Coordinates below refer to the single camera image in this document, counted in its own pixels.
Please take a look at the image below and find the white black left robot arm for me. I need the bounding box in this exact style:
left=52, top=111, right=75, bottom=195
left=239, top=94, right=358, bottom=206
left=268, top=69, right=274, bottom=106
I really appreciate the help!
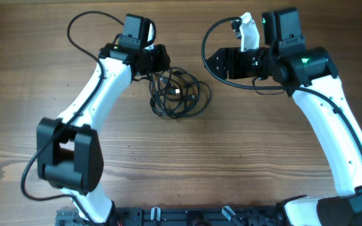
left=32, top=14, right=170, bottom=225

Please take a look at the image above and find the black cable bundle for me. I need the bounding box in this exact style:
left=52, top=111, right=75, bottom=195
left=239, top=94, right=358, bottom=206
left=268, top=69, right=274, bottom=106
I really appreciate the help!
left=148, top=66, right=212, bottom=120

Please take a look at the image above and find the black right camera cable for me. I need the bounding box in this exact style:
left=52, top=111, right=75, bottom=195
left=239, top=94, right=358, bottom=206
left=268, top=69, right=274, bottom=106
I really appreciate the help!
left=200, top=16, right=362, bottom=202

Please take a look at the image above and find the black left camera cable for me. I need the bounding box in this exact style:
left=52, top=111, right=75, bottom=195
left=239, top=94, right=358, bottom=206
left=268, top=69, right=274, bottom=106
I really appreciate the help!
left=19, top=11, right=156, bottom=225

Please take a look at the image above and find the black camera cable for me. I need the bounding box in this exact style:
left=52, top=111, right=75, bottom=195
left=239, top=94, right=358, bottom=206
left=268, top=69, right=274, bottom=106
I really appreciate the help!
left=19, top=11, right=156, bottom=225
left=200, top=16, right=362, bottom=202

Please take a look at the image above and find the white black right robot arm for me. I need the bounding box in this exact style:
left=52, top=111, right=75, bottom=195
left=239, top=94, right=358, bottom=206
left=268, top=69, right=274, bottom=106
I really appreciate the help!
left=203, top=7, right=362, bottom=225

